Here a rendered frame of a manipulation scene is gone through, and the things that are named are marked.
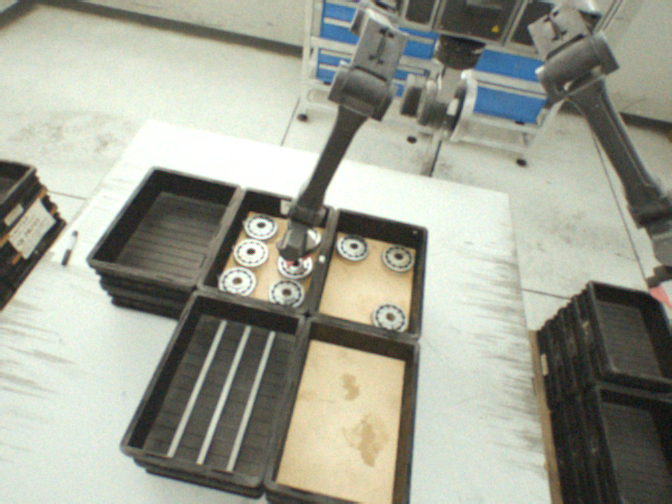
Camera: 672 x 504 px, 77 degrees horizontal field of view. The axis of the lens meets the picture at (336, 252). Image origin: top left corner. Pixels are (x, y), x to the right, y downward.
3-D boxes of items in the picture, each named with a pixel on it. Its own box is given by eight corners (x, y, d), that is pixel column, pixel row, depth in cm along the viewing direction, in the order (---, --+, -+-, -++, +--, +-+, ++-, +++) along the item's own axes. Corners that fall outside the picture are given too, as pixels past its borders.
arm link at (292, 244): (326, 206, 106) (294, 194, 104) (318, 241, 99) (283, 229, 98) (312, 232, 115) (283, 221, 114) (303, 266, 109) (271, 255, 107)
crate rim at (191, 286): (153, 170, 136) (152, 164, 134) (244, 190, 136) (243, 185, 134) (85, 267, 111) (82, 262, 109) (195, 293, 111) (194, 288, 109)
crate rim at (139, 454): (195, 293, 111) (194, 288, 109) (306, 319, 110) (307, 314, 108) (118, 454, 86) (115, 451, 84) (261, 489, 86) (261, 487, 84)
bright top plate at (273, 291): (277, 275, 123) (277, 273, 123) (309, 286, 122) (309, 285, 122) (262, 302, 117) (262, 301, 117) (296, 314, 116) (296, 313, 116)
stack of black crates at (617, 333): (533, 329, 208) (587, 278, 173) (592, 341, 208) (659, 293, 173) (545, 410, 183) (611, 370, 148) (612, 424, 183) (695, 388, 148)
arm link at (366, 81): (422, 36, 68) (365, 9, 66) (385, 115, 75) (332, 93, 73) (398, 14, 105) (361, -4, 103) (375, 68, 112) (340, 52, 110)
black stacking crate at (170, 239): (160, 191, 144) (153, 166, 135) (244, 211, 143) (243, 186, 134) (97, 286, 119) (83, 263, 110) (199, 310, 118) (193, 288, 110)
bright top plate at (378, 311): (374, 300, 122) (374, 299, 122) (408, 307, 122) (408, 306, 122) (370, 331, 116) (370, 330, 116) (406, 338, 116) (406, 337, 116)
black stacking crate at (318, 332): (304, 336, 118) (307, 316, 109) (408, 360, 117) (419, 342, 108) (262, 495, 93) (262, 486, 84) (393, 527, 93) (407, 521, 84)
